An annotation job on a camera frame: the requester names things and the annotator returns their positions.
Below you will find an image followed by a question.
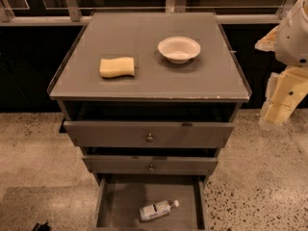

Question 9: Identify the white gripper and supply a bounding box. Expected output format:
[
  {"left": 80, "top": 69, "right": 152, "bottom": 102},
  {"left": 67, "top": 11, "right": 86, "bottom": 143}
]
[{"left": 255, "top": 16, "right": 308, "bottom": 126}]

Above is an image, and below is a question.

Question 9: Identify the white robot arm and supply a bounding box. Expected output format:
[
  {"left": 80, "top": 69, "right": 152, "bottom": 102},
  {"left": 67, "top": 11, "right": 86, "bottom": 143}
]
[{"left": 255, "top": 0, "right": 308, "bottom": 126}]

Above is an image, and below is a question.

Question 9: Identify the grey drawer cabinet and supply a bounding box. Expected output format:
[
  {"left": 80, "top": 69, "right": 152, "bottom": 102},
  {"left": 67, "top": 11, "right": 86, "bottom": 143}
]
[{"left": 46, "top": 11, "right": 252, "bottom": 231}]

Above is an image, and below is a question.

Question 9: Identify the top drawer brass knob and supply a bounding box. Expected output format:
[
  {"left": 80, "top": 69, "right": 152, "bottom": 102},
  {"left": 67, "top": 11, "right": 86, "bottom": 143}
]
[{"left": 146, "top": 133, "right": 154, "bottom": 142}]

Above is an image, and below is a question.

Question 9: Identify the middle grey drawer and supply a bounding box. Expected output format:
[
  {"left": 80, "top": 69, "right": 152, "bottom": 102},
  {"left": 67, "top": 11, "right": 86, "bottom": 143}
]
[{"left": 83, "top": 155, "right": 218, "bottom": 175}]

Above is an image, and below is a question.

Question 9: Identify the grey drawer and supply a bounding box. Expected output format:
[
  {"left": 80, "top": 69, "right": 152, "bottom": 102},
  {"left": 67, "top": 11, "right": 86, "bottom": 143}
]
[
  {"left": 83, "top": 155, "right": 218, "bottom": 175},
  {"left": 91, "top": 174, "right": 209, "bottom": 231},
  {"left": 64, "top": 120, "right": 234, "bottom": 148}
]

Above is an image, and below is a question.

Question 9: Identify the top grey drawer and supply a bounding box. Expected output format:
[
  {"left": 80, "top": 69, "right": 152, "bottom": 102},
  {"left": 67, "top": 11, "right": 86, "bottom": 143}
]
[{"left": 64, "top": 120, "right": 234, "bottom": 148}]

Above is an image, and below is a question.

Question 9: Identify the bottom grey drawer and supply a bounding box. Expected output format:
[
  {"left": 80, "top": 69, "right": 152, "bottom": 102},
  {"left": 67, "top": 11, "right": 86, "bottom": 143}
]
[{"left": 91, "top": 174, "right": 209, "bottom": 231}]

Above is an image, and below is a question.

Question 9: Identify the white bowl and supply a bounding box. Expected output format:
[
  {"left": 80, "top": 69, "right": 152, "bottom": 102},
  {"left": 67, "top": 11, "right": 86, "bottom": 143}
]
[{"left": 158, "top": 37, "right": 201, "bottom": 64}]

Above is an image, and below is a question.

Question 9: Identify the yellow sponge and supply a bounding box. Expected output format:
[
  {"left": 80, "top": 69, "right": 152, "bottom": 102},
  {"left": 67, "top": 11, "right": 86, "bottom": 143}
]
[{"left": 99, "top": 57, "right": 135, "bottom": 78}]

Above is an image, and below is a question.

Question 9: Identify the black object on floor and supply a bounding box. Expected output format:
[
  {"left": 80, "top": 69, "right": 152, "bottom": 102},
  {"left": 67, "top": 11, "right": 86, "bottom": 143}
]
[{"left": 32, "top": 222, "right": 50, "bottom": 231}]

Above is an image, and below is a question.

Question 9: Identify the metal window railing frame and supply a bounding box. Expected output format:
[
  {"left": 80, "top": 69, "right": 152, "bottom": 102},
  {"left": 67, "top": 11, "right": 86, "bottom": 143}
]
[{"left": 0, "top": 0, "right": 296, "bottom": 26}]

